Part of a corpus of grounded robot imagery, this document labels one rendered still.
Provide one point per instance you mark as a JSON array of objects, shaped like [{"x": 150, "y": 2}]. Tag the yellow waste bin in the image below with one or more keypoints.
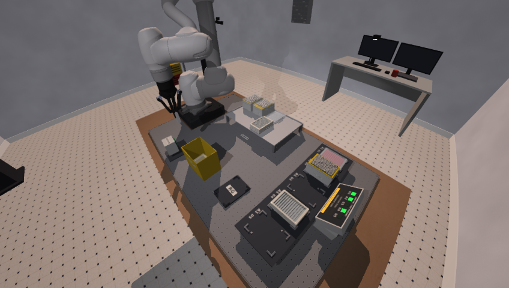
[{"x": 209, "y": 165}]

